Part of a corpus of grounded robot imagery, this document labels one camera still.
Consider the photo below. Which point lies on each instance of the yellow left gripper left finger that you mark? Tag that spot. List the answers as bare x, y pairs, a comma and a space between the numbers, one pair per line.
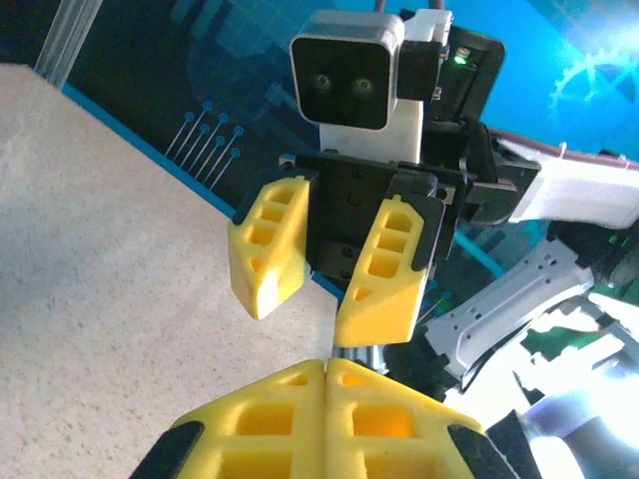
259, 429

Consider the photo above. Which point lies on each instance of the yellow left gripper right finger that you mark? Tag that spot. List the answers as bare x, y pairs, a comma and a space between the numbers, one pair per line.
389, 429

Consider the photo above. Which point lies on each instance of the aluminium frame post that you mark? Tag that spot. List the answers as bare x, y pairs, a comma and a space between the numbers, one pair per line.
65, 35

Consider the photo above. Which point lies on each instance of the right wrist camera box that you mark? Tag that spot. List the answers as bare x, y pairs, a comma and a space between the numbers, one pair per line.
344, 75

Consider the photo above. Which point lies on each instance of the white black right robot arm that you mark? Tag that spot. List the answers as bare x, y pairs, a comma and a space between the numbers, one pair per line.
574, 192

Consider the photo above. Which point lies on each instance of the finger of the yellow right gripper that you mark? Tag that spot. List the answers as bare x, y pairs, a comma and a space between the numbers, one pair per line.
279, 259
384, 304

